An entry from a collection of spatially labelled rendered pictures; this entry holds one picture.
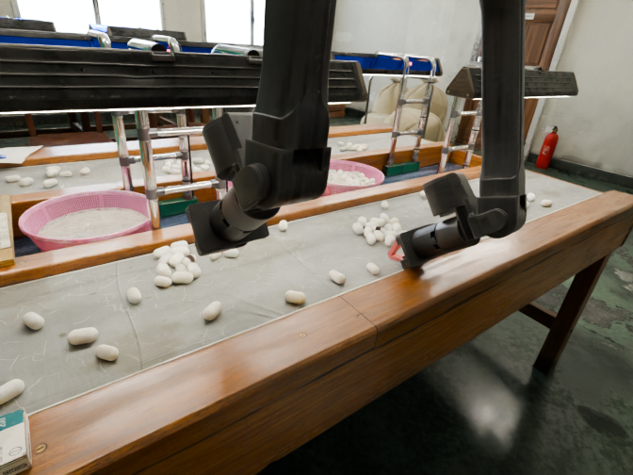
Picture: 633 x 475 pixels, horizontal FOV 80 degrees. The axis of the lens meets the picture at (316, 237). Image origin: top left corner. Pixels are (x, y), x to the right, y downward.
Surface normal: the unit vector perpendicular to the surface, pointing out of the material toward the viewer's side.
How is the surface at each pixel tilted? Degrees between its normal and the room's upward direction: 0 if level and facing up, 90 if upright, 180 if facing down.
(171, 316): 0
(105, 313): 0
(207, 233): 50
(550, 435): 0
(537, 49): 90
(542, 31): 90
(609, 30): 90
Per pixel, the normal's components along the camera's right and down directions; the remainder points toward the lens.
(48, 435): 0.07, -0.88
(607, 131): -0.75, 0.25
